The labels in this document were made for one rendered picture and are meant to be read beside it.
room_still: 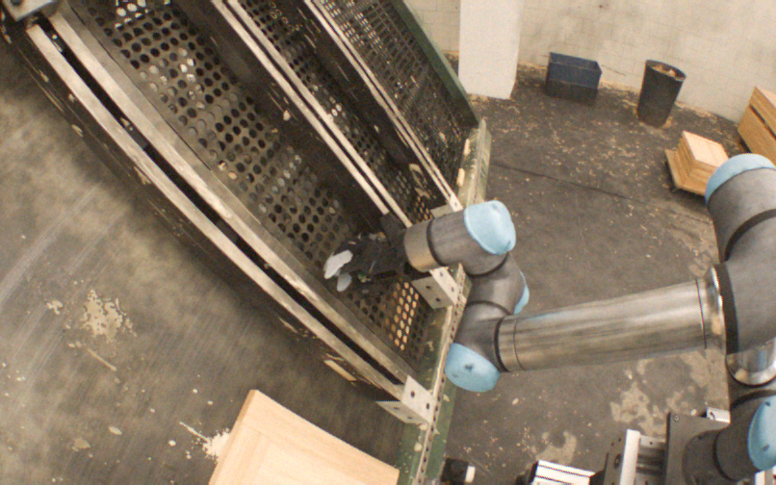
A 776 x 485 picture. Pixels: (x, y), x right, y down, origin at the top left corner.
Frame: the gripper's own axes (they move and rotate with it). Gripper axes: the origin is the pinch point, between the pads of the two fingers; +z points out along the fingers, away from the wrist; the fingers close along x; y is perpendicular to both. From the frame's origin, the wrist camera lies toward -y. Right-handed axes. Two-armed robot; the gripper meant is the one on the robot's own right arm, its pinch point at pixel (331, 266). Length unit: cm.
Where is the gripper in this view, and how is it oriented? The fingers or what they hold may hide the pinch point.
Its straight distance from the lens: 73.4
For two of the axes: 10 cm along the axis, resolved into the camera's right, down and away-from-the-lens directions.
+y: -2.7, 6.9, -6.7
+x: 5.6, 6.8, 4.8
